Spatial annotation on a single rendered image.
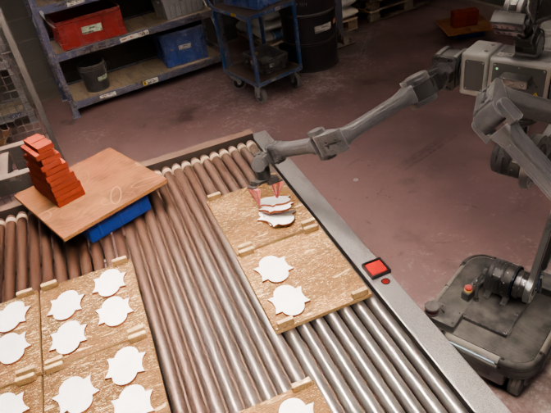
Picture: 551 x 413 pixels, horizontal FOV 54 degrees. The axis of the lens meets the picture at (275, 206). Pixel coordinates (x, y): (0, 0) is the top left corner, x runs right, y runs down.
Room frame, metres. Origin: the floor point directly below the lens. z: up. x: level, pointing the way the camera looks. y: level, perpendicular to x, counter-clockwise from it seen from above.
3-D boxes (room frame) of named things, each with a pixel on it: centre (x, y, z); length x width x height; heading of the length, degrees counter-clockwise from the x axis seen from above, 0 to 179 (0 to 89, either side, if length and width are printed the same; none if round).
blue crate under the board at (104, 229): (2.01, 0.75, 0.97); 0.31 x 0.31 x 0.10; 39
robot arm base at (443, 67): (1.73, -0.64, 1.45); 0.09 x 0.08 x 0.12; 44
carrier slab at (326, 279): (1.41, -0.05, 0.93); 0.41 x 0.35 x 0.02; 16
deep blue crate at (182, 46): (6.05, 0.76, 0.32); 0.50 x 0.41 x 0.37; 110
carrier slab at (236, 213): (1.82, 0.07, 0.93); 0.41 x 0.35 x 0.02; 18
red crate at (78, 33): (5.66, 1.58, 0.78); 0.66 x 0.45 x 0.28; 114
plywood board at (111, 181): (2.06, 0.80, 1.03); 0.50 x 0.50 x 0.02; 39
